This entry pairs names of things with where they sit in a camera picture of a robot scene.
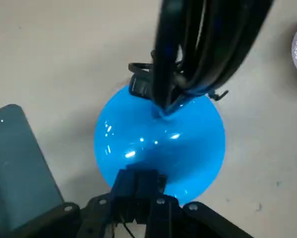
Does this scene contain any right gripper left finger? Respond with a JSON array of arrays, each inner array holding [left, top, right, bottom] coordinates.
[[4, 169, 142, 238]]

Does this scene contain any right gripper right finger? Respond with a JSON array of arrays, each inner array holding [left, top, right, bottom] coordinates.
[[138, 170, 255, 238]]

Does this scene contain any dark mouse pad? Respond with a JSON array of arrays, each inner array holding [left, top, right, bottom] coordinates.
[[0, 104, 66, 235]]

